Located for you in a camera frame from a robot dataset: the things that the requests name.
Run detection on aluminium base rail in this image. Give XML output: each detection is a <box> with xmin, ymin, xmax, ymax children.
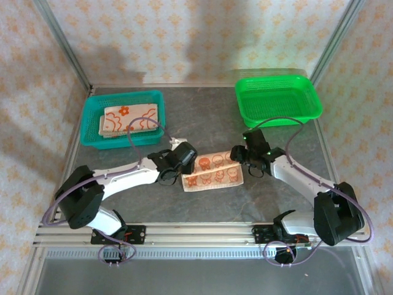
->
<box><xmin>33</xmin><ymin>221</ymin><xmax>368</xmax><ymax>247</ymax></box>

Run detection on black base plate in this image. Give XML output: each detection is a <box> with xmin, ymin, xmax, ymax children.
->
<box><xmin>90</xmin><ymin>224</ymin><xmax>146</xmax><ymax>246</ymax></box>
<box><xmin>251</xmin><ymin>224</ymin><xmax>311</xmax><ymax>246</ymax></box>

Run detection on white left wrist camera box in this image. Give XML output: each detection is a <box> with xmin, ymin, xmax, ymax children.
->
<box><xmin>169</xmin><ymin>136</ymin><xmax>189</xmax><ymax>148</ymax></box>

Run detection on orange and cream flower towel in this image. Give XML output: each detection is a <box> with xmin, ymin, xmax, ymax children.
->
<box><xmin>103</xmin><ymin>103</ymin><xmax>159</xmax><ymax>133</ymax></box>

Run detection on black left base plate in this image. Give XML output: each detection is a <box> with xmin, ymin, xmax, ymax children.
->
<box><xmin>90</xmin><ymin>224</ymin><xmax>146</xmax><ymax>246</ymax></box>

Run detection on grey slotted cable duct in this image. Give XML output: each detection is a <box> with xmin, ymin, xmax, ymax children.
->
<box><xmin>45</xmin><ymin>249</ymin><xmax>359</xmax><ymax>259</ymax></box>

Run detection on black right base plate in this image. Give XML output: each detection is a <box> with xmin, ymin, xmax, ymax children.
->
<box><xmin>251</xmin><ymin>224</ymin><xmax>311</xmax><ymax>246</ymax></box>

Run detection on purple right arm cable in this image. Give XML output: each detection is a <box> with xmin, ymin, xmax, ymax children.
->
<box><xmin>256</xmin><ymin>117</ymin><xmax>375</xmax><ymax>267</ymax></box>

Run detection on cream towel orange cartoon figures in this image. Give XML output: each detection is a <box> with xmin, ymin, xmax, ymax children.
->
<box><xmin>181</xmin><ymin>149</ymin><xmax>245</xmax><ymax>193</ymax></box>

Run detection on green plastic basket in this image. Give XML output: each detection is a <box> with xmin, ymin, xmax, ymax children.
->
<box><xmin>234</xmin><ymin>75</ymin><xmax>323</xmax><ymax>128</ymax></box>

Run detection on grey metal panel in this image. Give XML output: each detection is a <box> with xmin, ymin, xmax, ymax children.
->
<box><xmin>18</xmin><ymin>257</ymin><xmax>375</xmax><ymax>295</ymax></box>

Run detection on aluminium frame post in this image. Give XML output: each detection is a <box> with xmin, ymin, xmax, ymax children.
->
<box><xmin>33</xmin><ymin>0</ymin><xmax>93</xmax><ymax>90</ymax></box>
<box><xmin>309</xmin><ymin>0</ymin><xmax>366</xmax><ymax>83</ymax></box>

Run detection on teal plastic basket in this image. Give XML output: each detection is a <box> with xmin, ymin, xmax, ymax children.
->
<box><xmin>79</xmin><ymin>89</ymin><xmax>167</xmax><ymax>151</ymax></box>

